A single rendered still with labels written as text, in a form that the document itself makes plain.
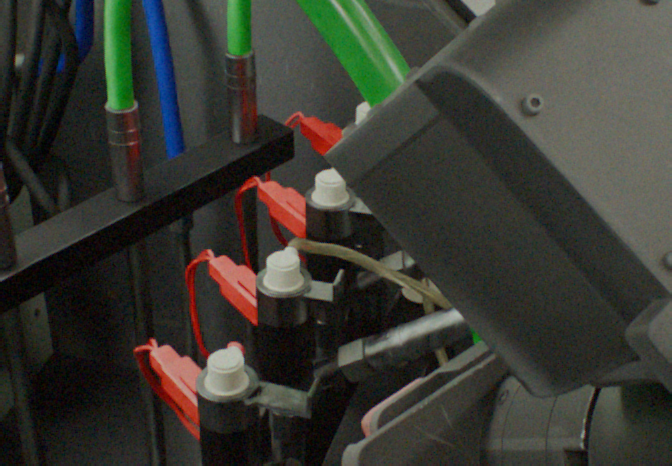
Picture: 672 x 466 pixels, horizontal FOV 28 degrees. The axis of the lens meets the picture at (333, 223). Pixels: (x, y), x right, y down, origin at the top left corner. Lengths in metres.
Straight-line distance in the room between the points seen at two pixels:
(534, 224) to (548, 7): 0.03
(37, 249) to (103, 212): 0.05
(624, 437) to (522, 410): 0.05
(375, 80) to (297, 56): 0.53
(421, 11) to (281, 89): 0.11
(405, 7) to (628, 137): 0.63
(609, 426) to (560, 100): 0.08
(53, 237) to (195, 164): 0.10
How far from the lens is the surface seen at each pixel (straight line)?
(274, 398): 0.60
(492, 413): 0.32
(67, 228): 0.75
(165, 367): 0.65
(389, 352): 0.66
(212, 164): 0.80
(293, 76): 0.88
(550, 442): 0.28
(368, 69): 0.34
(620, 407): 0.26
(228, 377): 0.59
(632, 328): 0.20
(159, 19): 0.84
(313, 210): 0.72
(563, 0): 0.21
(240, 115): 0.81
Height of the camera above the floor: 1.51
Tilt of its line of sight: 34 degrees down
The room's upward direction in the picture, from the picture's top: straight up
